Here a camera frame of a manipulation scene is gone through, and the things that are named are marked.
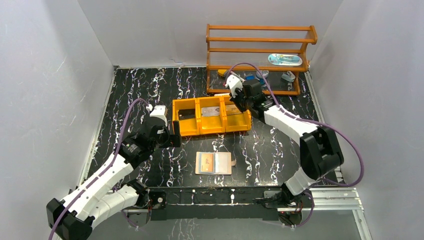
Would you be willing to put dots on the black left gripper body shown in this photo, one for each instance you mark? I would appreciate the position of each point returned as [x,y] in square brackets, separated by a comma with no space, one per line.
[166,136]

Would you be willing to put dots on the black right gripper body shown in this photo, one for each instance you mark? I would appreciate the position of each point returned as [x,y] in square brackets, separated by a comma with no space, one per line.
[242,103]

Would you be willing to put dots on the beige leather card holder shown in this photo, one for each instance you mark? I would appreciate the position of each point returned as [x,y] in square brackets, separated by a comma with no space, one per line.
[223,163]

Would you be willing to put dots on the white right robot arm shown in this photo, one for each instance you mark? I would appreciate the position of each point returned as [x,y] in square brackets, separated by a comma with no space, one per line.
[320,151]

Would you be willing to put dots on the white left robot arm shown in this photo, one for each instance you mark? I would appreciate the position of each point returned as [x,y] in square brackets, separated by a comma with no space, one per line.
[76,215]

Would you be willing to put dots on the brown card in bin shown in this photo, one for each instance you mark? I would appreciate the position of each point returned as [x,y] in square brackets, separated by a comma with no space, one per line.
[232,110]

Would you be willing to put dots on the black card in bin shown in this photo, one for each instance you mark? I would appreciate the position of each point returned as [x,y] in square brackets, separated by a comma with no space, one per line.
[185,114]

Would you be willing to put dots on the silver card in bin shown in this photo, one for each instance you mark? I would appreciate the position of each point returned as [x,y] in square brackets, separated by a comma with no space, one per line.
[210,111]

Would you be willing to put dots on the left orange bin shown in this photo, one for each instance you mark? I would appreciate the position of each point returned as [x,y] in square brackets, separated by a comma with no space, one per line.
[190,127]

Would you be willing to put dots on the orange bin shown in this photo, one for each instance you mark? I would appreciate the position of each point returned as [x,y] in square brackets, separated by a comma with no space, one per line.
[238,122]
[211,125]
[190,127]

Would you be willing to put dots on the blue small box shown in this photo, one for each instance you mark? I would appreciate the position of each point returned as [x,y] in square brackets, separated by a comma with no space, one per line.
[250,77]

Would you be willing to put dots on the right orange bin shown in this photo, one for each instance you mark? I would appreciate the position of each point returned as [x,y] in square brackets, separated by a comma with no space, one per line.
[238,122]

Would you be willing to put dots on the blue white tape roll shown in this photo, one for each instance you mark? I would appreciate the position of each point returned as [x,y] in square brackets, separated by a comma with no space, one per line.
[261,76]

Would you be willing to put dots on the middle orange bin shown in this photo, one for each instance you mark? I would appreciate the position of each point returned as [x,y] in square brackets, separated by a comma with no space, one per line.
[211,125]

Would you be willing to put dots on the yellow sponge block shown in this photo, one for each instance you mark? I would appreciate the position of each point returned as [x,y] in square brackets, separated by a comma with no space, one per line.
[222,73]

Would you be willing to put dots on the blue packaged item on shelf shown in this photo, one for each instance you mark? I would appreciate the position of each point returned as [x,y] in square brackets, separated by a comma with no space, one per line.
[280,59]

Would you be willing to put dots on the orange wooden shelf rack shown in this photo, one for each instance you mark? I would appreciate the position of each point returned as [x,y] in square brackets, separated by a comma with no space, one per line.
[246,47]

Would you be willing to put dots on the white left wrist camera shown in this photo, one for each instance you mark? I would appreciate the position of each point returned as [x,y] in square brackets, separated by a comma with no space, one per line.
[158,112]

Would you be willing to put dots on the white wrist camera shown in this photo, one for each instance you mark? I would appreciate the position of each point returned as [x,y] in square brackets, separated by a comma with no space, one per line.
[158,112]
[234,84]

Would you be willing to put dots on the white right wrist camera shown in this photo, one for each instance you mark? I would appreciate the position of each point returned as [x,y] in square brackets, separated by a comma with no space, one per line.
[234,84]

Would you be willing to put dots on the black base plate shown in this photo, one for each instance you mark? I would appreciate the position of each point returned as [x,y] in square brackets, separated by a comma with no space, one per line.
[260,202]

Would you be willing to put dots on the aluminium frame rail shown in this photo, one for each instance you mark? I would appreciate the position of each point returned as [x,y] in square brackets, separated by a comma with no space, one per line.
[322,199]

